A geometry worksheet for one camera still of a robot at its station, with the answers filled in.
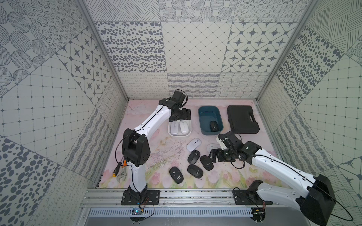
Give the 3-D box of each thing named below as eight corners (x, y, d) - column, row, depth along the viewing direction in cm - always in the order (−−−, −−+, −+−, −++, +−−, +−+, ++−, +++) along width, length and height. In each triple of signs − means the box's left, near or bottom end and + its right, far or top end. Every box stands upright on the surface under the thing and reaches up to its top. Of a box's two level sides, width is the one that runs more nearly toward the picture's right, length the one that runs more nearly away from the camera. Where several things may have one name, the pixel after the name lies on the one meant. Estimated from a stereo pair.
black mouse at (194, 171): (185, 171, 85) (185, 170, 82) (189, 164, 88) (189, 162, 85) (200, 180, 82) (200, 179, 79) (204, 172, 85) (204, 170, 82)
